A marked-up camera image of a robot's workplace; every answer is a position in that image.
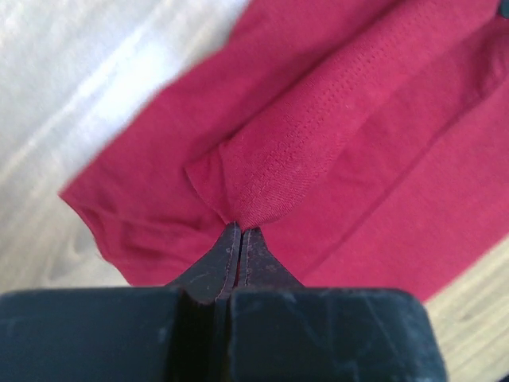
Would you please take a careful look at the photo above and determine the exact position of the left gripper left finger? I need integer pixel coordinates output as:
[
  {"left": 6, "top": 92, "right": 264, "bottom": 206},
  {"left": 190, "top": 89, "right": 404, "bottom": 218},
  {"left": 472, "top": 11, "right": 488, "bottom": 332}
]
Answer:
[{"left": 1, "top": 224, "right": 242, "bottom": 381}]

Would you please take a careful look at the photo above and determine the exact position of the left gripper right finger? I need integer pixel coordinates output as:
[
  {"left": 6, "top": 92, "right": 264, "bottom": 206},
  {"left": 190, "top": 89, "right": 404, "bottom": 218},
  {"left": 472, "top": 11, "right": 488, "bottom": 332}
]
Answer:
[{"left": 228, "top": 229, "right": 448, "bottom": 381}]

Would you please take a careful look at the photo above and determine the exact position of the dark red t shirt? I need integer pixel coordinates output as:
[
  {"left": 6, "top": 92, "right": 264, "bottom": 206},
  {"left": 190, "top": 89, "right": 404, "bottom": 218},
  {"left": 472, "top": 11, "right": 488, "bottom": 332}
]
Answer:
[{"left": 61, "top": 0, "right": 508, "bottom": 298}]

